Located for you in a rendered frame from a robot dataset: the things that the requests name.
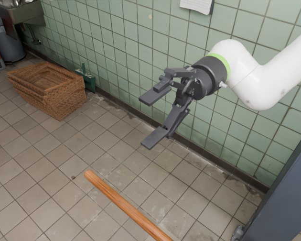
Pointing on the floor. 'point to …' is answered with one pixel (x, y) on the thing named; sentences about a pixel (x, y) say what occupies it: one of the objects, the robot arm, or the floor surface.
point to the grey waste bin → (5, 41)
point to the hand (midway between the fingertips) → (147, 123)
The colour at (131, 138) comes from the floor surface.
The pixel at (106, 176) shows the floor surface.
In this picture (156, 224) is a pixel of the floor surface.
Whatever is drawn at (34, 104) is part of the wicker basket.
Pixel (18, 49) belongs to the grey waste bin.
